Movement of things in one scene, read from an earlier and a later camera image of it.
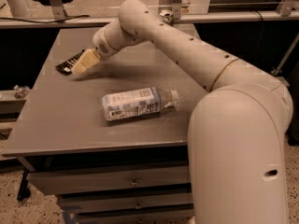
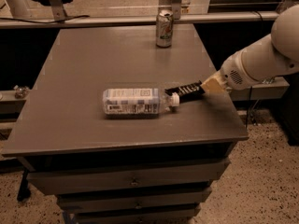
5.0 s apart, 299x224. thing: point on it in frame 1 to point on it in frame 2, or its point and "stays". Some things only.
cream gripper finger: (85, 63) to (213, 87)
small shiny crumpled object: (21, 91) stays
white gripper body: (101, 44) to (233, 73)
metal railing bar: (70, 22) stays
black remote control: (66, 66) to (187, 91)
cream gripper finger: (90, 59) to (219, 77)
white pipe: (16, 1) stays
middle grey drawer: (94, 203) stays
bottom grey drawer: (171, 217) stays
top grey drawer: (78, 181) stays
